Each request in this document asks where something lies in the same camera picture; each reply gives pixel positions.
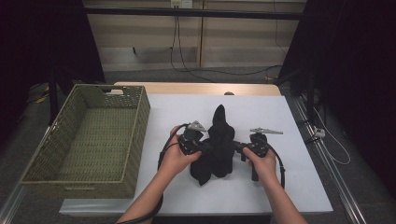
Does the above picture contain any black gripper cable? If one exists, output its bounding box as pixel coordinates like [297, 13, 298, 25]
[115, 122, 191, 224]
[264, 143, 287, 190]

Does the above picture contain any white cable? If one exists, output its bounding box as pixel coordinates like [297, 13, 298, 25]
[312, 106, 352, 166]

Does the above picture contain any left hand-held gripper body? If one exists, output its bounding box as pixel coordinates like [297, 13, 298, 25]
[177, 120, 208, 156]

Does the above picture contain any black metal stand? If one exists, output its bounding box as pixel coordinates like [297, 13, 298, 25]
[306, 71, 316, 125]
[48, 71, 59, 125]

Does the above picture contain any aluminium rail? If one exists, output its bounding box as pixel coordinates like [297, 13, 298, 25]
[290, 94, 370, 224]
[0, 124, 59, 224]

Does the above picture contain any green woven basket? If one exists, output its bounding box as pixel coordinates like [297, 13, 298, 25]
[20, 83, 151, 200]

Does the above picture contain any person's right hand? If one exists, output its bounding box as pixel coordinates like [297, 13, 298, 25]
[242, 147, 278, 188]

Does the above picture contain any thin black wall cable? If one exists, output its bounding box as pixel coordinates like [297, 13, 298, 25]
[273, 0, 289, 59]

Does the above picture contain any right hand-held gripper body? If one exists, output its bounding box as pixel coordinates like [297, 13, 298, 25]
[247, 126, 284, 182]

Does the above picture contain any white wall outlet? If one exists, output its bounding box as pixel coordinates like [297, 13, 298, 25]
[170, 0, 194, 9]

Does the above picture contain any yellow cable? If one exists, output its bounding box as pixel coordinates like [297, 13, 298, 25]
[35, 90, 50, 105]

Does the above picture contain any wooden wall strip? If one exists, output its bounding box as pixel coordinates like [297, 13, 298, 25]
[198, 0, 205, 68]

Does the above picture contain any black curtain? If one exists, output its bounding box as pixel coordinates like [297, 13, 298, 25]
[278, 0, 396, 197]
[0, 0, 106, 125]

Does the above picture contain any black tank top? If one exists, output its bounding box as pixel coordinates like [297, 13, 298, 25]
[190, 104, 237, 187]

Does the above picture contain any person's left hand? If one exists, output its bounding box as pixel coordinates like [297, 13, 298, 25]
[158, 125, 203, 179]

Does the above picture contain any black horizontal metal bar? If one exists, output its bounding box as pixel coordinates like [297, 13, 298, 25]
[83, 7, 307, 21]

